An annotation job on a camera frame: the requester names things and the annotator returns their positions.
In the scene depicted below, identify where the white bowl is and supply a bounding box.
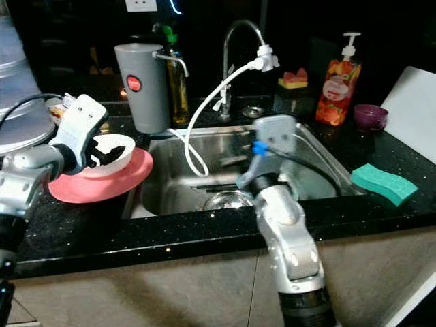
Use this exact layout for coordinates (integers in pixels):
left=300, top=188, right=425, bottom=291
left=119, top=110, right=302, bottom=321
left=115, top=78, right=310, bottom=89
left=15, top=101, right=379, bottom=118
left=84, top=134, right=136, bottom=178

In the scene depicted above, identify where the chrome gooseneck faucet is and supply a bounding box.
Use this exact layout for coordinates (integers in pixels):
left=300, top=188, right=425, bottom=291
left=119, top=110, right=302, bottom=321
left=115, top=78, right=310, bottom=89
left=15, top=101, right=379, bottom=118
left=221, top=19, right=267, bottom=121

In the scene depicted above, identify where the large white tiered appliance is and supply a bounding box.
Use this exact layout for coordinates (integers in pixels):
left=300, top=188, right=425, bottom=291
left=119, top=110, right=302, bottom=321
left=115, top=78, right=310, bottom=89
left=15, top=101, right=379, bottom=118
left=0, top=0, right=57, bottom=155

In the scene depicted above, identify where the round metal drain strainer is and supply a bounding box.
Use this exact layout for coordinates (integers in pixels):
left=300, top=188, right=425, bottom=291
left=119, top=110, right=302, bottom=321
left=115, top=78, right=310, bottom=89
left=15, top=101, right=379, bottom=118
left=241, top=105, right=266, bottom=119

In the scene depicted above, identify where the small stainless steel bowl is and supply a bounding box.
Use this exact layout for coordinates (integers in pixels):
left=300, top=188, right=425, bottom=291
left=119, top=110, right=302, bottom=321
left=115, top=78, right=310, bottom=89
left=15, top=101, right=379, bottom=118
left=202, top=189, right=255, bottom=211

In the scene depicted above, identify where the blue cable clip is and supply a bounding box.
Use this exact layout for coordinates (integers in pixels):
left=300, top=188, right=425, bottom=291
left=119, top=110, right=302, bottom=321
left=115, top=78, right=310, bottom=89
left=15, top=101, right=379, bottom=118
left=251, top=140, right=270, bottom=158

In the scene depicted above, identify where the green curved sponge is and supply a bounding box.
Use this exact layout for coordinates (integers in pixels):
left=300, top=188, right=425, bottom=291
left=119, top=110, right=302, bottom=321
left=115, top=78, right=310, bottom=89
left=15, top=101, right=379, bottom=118
left=350, top=163, right=419, bottom=208

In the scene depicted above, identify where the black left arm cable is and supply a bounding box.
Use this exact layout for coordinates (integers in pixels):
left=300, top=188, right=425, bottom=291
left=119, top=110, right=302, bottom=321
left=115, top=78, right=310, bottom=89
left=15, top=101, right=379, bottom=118
left=0, top=93, right=66, bottom=127

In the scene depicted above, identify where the grey cabinet front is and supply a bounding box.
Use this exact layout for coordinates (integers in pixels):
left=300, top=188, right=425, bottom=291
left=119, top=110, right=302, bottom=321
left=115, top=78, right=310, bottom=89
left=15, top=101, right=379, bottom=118
left=14, top=228, right=436, bottom=327

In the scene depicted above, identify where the white flexible faucet hose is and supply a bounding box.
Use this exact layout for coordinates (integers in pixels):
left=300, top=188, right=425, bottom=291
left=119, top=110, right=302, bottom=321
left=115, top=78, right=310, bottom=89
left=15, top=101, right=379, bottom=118
left=182, top=45, right=281, bottom=178

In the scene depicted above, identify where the purple bowl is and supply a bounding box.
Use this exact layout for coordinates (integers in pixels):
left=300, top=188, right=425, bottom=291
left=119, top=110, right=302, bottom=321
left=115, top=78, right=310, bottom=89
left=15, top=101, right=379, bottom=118
left=353, top=104, right=390, bottom=132

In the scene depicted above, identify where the grey water filter canister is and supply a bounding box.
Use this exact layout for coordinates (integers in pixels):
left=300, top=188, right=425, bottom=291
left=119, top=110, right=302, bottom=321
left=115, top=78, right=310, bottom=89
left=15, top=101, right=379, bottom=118
left=114, top=42, right=190, bottom=135

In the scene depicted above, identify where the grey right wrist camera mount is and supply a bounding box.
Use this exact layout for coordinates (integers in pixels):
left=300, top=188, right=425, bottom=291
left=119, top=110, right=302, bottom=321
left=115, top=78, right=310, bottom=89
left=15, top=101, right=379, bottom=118
left=237, top=114, right=298, bottom=192

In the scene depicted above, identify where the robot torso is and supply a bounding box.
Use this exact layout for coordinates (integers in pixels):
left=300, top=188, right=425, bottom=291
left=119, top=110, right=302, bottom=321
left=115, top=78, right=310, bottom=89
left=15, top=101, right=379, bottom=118
left=0, top=232, right=16, bottom=327

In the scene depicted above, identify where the red and yellow sponge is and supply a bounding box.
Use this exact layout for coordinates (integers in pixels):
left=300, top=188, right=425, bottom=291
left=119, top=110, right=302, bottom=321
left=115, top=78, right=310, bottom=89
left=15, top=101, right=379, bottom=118
left=277, top=67, right=309, bottom=90

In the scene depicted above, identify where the stainless steel sink basin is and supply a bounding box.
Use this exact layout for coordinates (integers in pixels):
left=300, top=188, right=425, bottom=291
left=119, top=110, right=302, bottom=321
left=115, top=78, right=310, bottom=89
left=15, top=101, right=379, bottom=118
left=123, top=122, right=366, bottom=219

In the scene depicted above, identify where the small white labelled cup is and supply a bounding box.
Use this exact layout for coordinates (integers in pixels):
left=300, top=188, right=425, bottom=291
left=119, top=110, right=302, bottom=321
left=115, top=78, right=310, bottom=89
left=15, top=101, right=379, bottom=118
left=46, top=99, right=69, bottom=127

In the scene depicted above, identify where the orange dish soap pump bottle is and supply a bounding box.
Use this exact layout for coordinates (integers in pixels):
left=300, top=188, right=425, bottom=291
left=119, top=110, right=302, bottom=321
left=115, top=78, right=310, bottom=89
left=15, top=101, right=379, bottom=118
left=314, top=31, right=364, bottom=127

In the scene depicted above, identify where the white cutting board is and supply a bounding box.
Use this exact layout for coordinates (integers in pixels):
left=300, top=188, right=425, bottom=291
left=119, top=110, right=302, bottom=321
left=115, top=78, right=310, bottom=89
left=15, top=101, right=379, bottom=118
left=379, top=65, right=436, bottom=165

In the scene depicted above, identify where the pink plate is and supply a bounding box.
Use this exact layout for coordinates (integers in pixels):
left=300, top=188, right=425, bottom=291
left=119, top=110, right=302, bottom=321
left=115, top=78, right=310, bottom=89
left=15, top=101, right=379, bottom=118
left=48, top=146, right=155, bottom=204

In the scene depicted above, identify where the green capped oil bottle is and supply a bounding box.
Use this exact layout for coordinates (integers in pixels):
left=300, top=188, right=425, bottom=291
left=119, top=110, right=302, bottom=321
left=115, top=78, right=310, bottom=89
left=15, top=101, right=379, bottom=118
left=161, top=25, right=191, bottom=126

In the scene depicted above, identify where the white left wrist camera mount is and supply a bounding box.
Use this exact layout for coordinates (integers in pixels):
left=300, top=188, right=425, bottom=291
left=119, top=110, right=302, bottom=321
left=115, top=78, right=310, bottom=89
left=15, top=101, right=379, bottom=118
left=55, top=93, right=108, bottom=171

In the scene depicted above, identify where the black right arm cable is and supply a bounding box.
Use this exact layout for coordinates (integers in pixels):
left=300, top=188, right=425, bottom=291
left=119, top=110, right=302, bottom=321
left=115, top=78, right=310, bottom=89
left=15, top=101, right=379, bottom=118
left=266, top=146, right=343, bottom=198

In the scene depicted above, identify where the white wall socket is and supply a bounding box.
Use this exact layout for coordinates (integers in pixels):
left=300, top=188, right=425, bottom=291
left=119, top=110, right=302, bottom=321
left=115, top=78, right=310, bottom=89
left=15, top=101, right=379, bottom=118
left=125, top=0, right=158, bottom=13

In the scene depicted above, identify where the black sponge holder box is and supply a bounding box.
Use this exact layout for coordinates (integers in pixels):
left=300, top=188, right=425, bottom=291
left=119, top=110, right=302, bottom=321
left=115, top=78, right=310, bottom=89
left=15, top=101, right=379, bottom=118
left=272, top=87, right=313, bottom=117

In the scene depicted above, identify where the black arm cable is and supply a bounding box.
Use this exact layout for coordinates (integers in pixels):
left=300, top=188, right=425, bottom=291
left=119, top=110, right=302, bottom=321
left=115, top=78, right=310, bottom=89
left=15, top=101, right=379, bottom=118
left=266, top=146, right=343, bottom=198
left=0, top=93, right=66, bottom=127

